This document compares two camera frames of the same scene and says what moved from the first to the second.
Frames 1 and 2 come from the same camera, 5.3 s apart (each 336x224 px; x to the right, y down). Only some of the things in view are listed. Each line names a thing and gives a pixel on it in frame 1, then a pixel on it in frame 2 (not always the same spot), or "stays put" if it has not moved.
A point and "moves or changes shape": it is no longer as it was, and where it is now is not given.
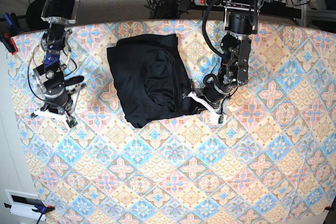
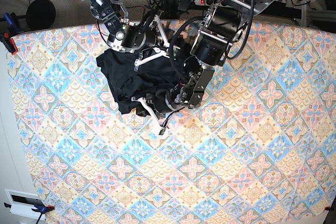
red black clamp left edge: (9, 43) stays put
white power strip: (201, 1) stays put
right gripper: (217, 88) -> (159, 102)
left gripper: (57, 102) -> (149, 39)
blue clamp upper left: (11, 20) stays put
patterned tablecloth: (272, 161) stays put
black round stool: (33, 20) stays put
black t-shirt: (150, 76) moves or changes shape
